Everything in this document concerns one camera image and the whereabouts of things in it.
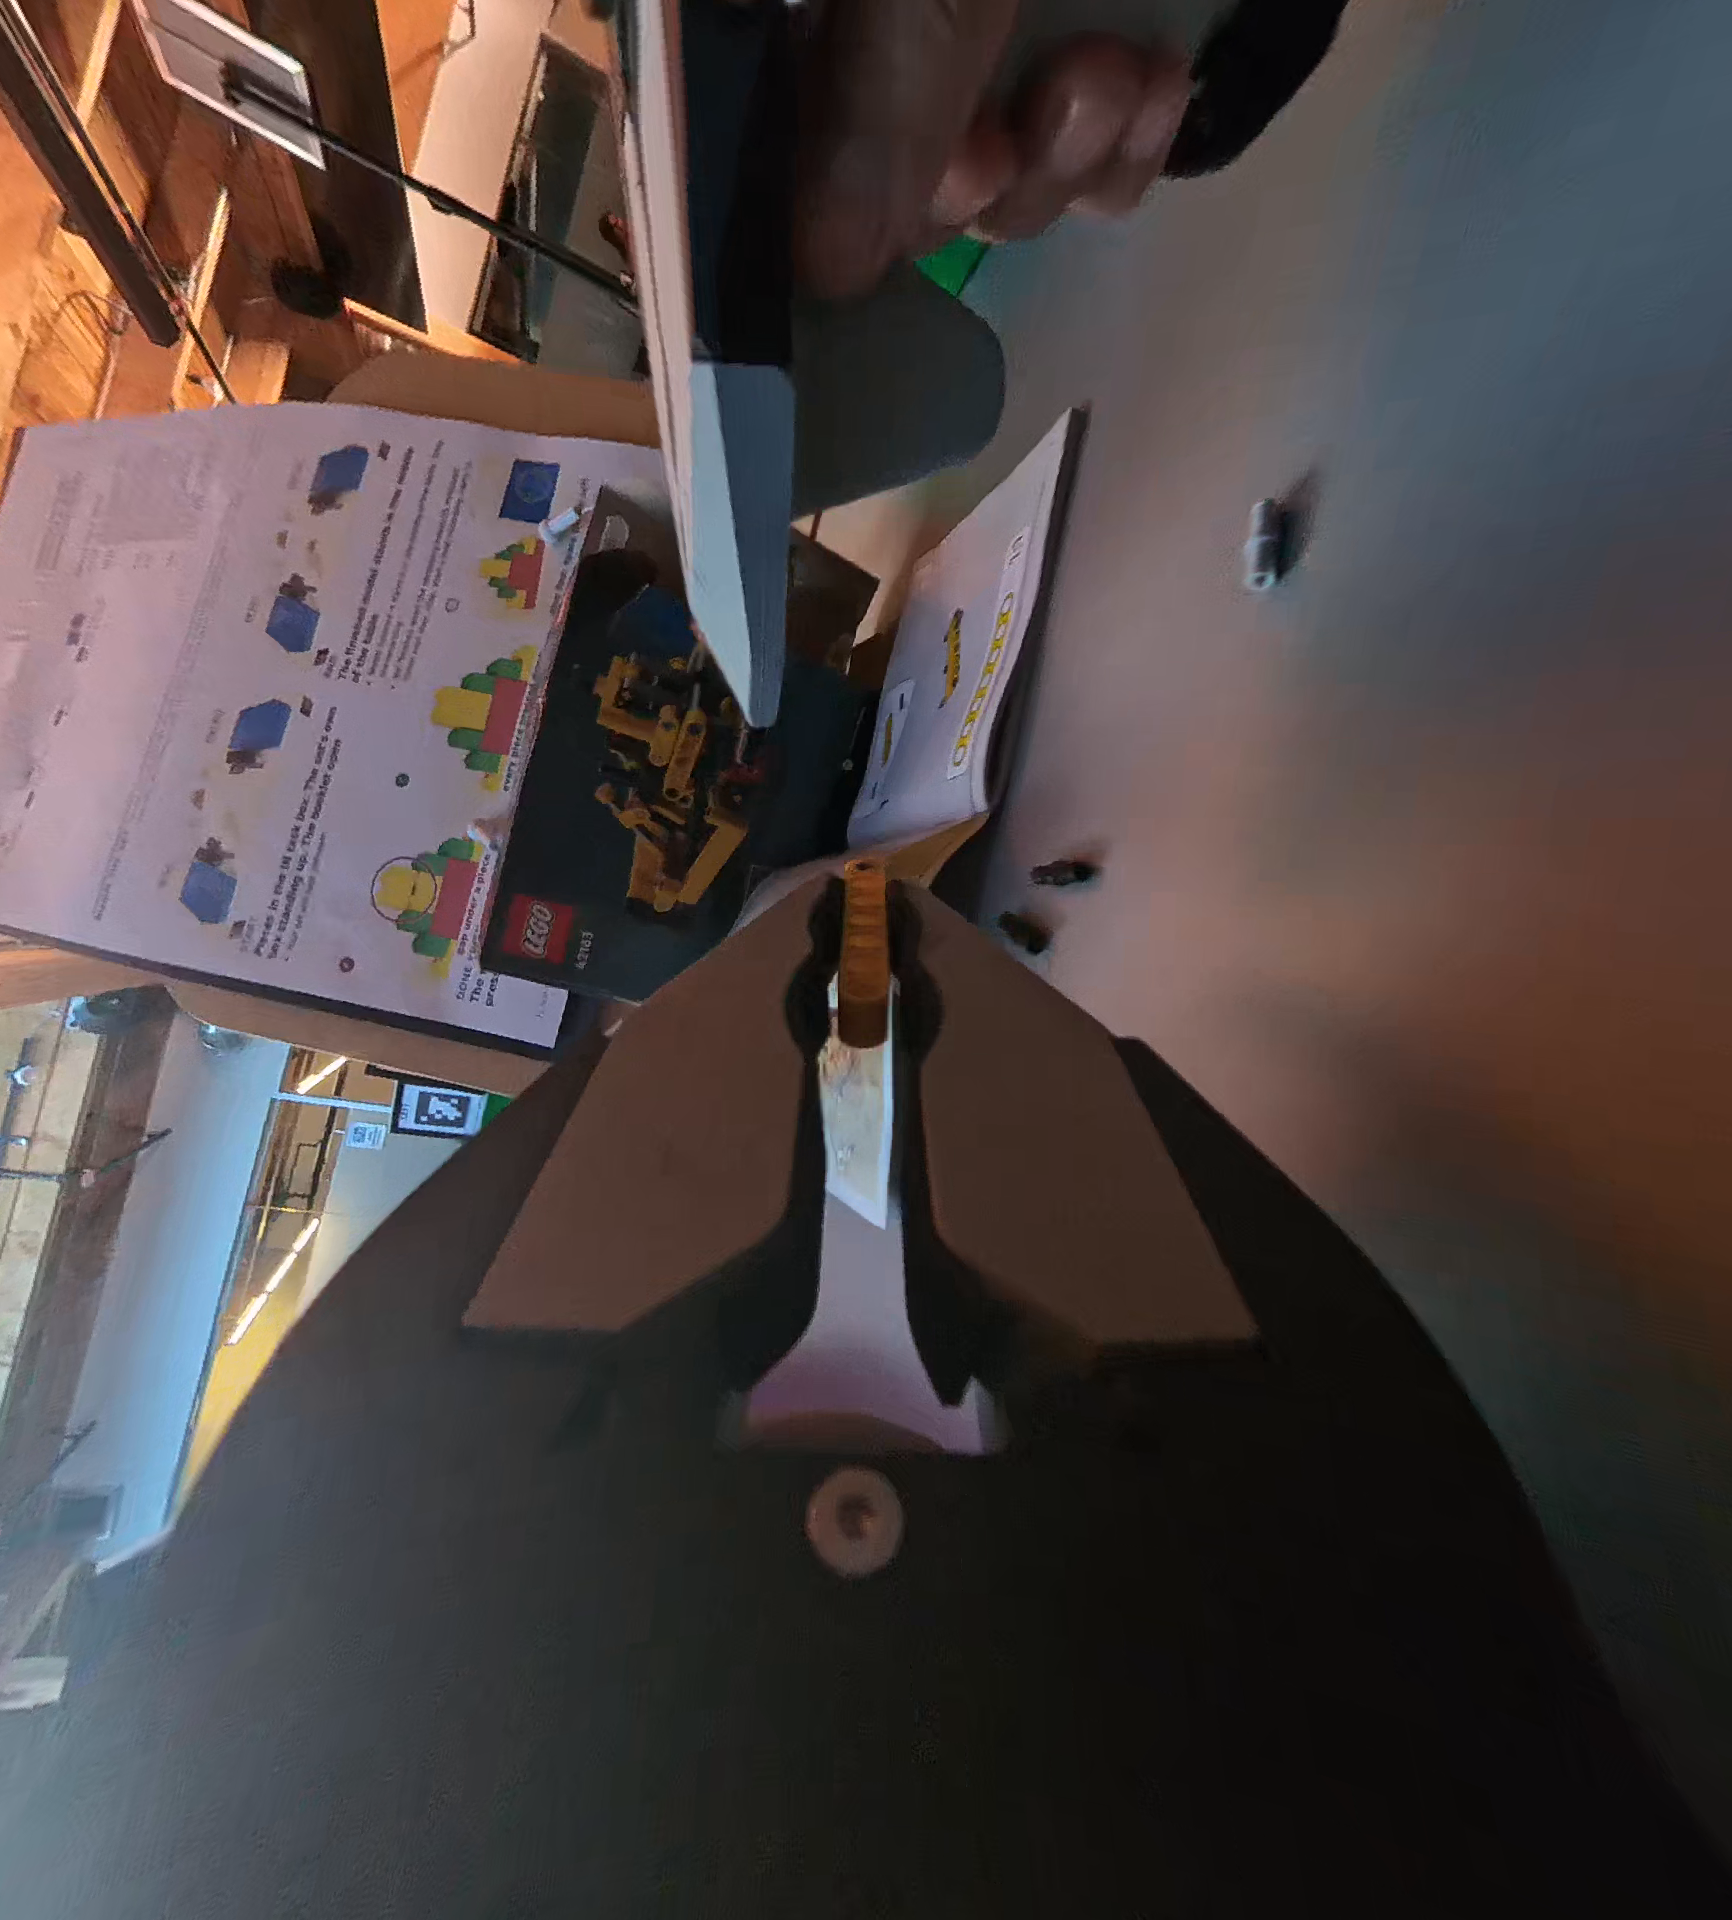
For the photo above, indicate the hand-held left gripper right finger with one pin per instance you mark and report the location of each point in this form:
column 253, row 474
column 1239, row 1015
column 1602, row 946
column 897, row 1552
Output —
column 1061, row 1184

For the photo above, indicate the white flat panel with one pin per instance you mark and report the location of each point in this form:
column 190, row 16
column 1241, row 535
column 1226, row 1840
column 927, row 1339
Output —
column 229, row 75

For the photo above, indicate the small black lego pin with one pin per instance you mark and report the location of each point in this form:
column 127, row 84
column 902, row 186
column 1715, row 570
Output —
column 1024, row 932
column 1062, row 871

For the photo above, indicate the lego instruction booklet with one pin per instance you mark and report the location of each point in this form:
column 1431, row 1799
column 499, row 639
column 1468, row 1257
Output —
column 971, row 660

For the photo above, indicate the printed instruction sheet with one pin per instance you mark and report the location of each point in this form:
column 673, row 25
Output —
column 207, row 674

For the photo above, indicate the stacked green plastic bins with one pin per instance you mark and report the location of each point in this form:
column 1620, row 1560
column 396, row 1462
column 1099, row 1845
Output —
column 951, row 264

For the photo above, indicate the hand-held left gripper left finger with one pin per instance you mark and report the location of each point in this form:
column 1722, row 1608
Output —
column 656, row 1171

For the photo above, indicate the black stand pole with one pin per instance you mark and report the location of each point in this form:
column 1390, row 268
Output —
column 431, row 193

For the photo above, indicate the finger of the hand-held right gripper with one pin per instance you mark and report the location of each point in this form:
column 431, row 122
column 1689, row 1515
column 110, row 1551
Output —
column 897, row 390
column 742, row 510

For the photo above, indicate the person's right hand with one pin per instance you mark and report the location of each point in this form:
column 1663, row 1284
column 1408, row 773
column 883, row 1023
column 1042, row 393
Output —
column 956, row 120

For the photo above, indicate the small grey lego pin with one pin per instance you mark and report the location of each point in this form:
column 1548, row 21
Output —
column 1264, row 542

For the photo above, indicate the black and white marker tag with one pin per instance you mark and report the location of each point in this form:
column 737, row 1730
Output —
column 438, row 1110

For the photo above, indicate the white push pin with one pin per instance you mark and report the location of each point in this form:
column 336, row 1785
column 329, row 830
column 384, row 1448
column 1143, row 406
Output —
column 485, row 830
column 562, row 524

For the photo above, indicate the yellow lego beam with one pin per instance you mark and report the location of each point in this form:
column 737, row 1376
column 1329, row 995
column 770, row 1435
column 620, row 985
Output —
column 863, row 953

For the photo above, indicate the black lego box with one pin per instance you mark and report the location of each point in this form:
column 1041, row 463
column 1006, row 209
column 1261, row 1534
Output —
column 611, row 841

